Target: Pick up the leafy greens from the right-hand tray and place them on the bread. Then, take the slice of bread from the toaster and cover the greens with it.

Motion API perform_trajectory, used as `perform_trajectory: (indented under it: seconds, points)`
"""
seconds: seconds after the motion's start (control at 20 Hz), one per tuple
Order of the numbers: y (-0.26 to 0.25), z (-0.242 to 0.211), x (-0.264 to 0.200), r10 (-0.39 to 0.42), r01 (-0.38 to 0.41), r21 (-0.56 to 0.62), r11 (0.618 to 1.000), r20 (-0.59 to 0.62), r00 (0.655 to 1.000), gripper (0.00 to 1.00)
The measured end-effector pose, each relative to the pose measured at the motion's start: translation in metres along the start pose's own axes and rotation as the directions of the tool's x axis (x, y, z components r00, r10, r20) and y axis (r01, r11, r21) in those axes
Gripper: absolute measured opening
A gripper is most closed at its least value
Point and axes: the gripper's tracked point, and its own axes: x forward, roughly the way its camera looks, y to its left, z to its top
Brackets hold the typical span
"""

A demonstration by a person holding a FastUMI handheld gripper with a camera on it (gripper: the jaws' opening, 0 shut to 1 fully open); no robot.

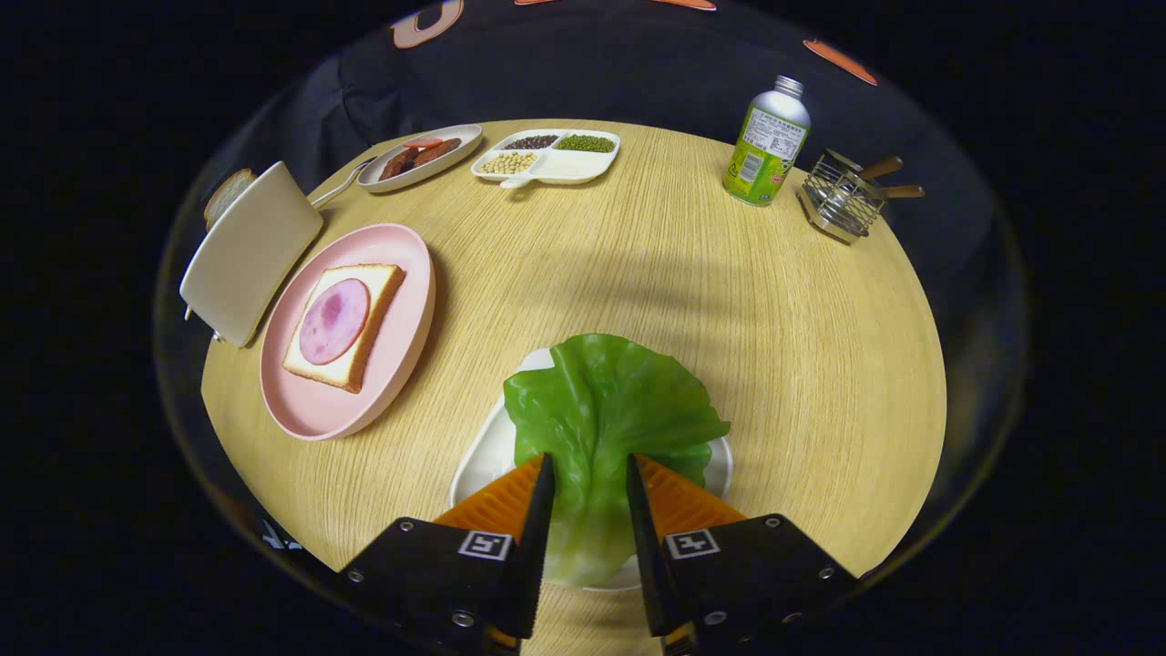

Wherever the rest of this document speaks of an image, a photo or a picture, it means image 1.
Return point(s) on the pile of yellow soybeans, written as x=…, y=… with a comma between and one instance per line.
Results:
x=507, y=163

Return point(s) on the round white plate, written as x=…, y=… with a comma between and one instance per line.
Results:
x=460, y=137

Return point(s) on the plain bread slice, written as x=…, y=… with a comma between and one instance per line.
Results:
x=226, y=191

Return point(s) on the pile of dark beans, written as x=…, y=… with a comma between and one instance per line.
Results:
x=530, y=142

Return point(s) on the bread slice under ham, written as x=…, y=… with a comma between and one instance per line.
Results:
x=378, y=287

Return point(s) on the green lettuce leaf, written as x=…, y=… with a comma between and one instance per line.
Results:
x=601, y=410

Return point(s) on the brown meat piece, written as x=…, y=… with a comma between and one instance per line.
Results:
x=398, y=164
x=437, y=151

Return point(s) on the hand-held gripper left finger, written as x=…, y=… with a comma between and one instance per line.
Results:
x=537, y=565

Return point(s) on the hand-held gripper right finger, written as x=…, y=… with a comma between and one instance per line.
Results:
x=645, y=565

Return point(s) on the white rounded square plate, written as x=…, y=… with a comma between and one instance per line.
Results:
x=483, y=456

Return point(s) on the black backdrop cloth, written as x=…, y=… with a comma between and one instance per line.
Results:
x=583, y=73

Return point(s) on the pink round plate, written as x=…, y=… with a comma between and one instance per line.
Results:
x=401, y=346

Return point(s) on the pink ham slice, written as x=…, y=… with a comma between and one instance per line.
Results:
x=333, y=321

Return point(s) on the divided white dish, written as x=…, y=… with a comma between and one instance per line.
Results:
x=569, y=168

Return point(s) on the white toaster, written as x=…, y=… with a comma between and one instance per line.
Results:
x=246, y=255

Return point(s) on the pink sausage slice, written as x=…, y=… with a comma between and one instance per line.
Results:
x=423, y=143

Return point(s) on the pile of green beans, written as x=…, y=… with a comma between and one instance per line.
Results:
x=586, y=143

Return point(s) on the green label metal bottle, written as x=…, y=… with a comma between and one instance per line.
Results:
x=765, y=146

